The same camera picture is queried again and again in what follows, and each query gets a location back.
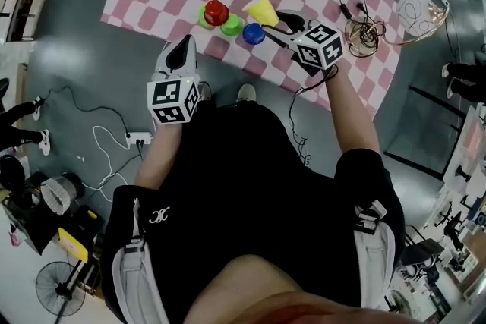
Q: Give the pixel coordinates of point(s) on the red paper cup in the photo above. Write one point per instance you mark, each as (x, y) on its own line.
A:
(216, 12)

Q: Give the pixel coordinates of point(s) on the person's right shoe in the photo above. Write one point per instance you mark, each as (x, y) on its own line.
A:
(246, 92)

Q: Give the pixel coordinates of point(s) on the white floor power strip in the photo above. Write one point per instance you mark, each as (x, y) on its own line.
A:
(138, 137)

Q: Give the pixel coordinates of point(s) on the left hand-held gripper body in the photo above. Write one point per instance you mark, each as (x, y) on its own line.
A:
(165, 93)

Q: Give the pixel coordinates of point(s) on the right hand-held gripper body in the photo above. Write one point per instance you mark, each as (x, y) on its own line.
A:
(322, 45)

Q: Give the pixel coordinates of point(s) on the person's black shirt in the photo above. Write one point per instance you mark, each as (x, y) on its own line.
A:
(247, 193)

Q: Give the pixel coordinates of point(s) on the green paper cup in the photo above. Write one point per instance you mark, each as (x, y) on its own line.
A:
(232, 26)
(201, 19)

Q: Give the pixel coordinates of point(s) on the person's left shoe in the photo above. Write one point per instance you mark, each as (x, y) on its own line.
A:
(205, 90)

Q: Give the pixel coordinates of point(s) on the white globe gold lamp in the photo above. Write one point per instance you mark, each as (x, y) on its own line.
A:
(415, 13)

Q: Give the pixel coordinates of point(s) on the person's shoe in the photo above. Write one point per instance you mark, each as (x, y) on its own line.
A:
(246, 92)
(205, 90)

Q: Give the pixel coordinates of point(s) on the yellow paper cup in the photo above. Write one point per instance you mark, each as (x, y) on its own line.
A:
(262, 9)

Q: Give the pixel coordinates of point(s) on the person's right forearm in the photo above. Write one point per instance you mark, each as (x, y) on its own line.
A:
(353, 125)

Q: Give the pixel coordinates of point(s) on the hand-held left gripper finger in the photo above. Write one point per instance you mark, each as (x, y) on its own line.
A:
(193, 55)
(161, 57)

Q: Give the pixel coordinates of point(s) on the yellow box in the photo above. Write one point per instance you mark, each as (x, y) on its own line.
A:
(74, 244)

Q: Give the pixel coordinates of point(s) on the black framed side table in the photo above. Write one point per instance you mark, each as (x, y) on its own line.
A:
(467, 140)

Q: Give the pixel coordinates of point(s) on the person's left forearm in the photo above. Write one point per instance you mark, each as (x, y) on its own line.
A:
(159, 155)

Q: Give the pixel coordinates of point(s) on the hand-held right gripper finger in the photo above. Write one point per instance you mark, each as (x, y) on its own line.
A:
(302, 21)
(281, 38)

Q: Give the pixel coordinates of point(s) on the black floor fan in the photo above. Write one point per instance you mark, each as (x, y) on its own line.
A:
(57, 288)
(398, 301)

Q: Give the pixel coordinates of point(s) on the white pleated shade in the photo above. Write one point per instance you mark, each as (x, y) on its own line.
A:
(57, 193)

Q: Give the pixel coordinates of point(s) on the person's neck and chin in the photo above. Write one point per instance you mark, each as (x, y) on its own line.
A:
(277, 292)

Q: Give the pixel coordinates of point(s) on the blue paper cup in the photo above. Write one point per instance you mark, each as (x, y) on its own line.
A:
(253, 33)

